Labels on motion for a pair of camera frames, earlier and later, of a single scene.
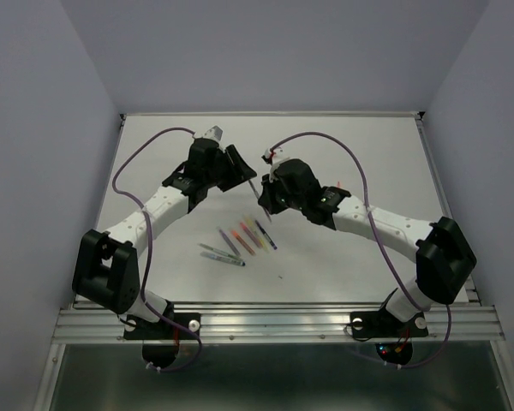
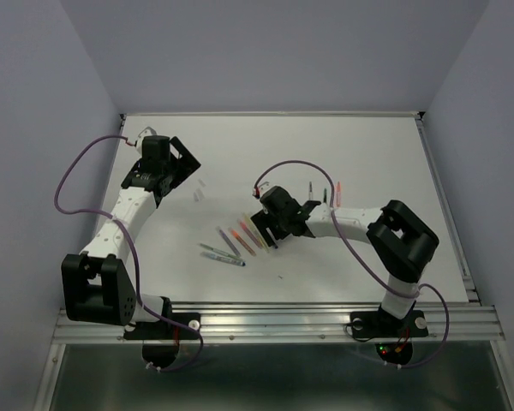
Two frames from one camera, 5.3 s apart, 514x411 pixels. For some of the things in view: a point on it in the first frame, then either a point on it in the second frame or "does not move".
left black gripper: [244, 173] to [187, 164]
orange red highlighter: [239, 238] does not move
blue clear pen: [223, 259] does not move
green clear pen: [220, 253] does not move
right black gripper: [266, 197] to [262, 219]
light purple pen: [230, 243] does not move
